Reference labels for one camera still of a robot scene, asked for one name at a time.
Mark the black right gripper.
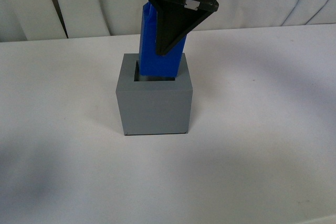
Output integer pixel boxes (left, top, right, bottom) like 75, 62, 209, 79
149, 0, 219, 56

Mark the blue hexagonal part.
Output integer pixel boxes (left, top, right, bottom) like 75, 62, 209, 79
139, 2, 186, 78

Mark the gray cube base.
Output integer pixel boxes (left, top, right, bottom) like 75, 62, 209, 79
115, 54, 193, 135

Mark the white curtain backdrop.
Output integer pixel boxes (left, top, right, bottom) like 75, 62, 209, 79
1, 0, 335, 42

